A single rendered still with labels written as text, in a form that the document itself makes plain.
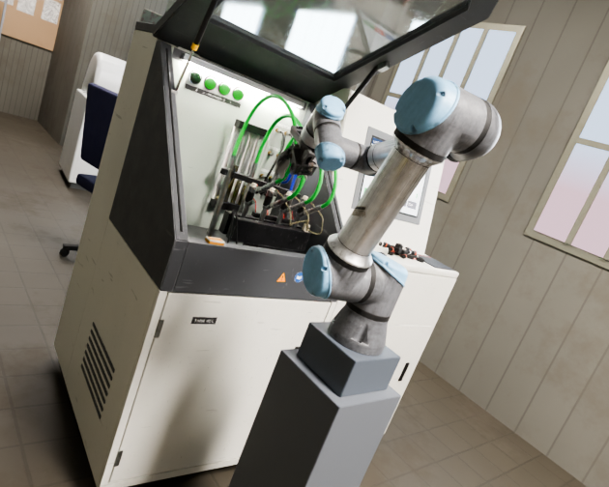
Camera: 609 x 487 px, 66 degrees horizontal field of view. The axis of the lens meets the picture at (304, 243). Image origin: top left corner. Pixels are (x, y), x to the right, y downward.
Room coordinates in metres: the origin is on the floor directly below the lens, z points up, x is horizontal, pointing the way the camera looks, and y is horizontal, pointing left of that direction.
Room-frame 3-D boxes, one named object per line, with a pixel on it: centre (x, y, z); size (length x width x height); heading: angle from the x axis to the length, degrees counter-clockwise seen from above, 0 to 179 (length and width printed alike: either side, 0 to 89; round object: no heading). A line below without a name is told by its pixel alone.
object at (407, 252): (2.04, -0.41, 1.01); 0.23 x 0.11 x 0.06; 131
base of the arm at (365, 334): (1.14, -0.21, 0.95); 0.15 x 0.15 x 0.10
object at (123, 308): (1.69, 0.26, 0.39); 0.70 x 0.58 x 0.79; 131
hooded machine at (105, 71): (4.86, 2.35, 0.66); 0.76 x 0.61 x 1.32; 43
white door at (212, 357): (1.47, 0.08, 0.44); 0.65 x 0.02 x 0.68; 131
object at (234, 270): (1.48, 0.09, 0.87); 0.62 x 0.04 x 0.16; 131
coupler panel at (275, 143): (2.02, 0.23, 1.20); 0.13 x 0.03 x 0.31; 131
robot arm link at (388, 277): (1.14, -0.20, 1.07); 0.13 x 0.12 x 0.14; 121
